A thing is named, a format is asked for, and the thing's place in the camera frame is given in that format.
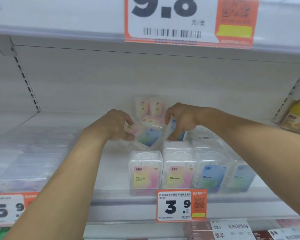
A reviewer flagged person's right forearm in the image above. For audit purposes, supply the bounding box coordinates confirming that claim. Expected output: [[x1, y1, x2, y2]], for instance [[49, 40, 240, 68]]
[[199, 107, 300, 223]]

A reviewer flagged stack of maroon toothpaste boxes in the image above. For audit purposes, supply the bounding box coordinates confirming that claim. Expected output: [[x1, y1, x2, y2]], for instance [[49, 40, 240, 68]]
[[183, 218, 300, 240]]

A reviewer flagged person's left forearm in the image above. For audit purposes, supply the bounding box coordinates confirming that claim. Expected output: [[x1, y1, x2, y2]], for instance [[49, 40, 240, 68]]
[[4, 127, 108, 240]]

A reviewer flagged teal label small box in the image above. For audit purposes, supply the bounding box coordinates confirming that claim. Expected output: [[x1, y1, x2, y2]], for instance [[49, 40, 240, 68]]
[[133, 126, 164, 149], [165, 117, 188, 142]]

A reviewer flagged person's right hand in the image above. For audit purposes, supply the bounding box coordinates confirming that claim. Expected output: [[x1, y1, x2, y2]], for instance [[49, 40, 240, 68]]
[[164, 102, 203, 141]]

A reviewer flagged orange white price tag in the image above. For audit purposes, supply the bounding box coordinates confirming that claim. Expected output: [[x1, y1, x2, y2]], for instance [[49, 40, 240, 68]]
[[0, 192, 38, 228], [156, 189, 208, 223], [124, 0, 261, 50]]

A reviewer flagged person's left hand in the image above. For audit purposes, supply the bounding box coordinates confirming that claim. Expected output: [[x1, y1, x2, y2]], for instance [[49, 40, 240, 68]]
[[84, 109, 136, 146]]

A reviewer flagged row of yellow detergent bottles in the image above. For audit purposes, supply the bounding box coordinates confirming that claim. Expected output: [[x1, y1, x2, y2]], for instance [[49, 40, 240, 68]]
[[281, 95, 300, 136]]

